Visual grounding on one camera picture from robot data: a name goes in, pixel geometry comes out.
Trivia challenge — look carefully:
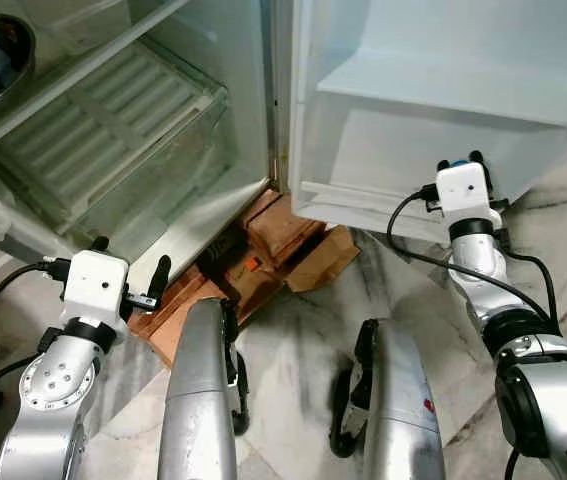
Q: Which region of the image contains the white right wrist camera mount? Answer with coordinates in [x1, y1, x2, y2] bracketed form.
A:
[434, 161, 495, 222]

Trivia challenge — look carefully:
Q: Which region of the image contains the silver robot right leg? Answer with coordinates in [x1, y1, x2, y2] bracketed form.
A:
[328, 317, 447, 480]

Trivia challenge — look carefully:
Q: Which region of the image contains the grey fridge cabinet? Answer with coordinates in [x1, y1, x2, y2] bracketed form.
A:
[0, 0, 286, 301]

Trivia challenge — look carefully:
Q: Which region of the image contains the grey fridge door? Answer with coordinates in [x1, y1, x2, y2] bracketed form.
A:
[273, 0, 567, 249]

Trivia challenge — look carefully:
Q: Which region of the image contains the glass fridge shelf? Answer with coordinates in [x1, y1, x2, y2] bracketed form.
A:
[0, 0, 196, 163]

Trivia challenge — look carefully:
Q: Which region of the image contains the black device with orange button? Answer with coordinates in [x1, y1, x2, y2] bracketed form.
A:
[195, 228, 266, 303]

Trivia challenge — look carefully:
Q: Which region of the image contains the silver robot leg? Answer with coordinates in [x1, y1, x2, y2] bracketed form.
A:
[156, 297, 251, 480]
[328, 317, 447, 480]

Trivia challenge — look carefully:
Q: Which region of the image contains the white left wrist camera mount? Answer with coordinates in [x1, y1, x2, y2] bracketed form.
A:
[60, 249, 131, 331]

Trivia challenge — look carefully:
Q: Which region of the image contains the orange brick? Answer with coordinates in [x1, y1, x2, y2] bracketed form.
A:
[243, 190, 326, 263]

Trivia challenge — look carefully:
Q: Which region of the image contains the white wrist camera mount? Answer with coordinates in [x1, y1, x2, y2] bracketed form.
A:
[60, 249, 131, 331]
[434, 161, 495, 222]

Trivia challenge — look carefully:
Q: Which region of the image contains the clear crisper drawer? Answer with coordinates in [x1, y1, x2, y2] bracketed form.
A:
[0, 38, 236, 263]

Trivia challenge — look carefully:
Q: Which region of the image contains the silver robot left leg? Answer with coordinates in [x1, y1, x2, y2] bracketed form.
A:
[156, 297, 251, 480]

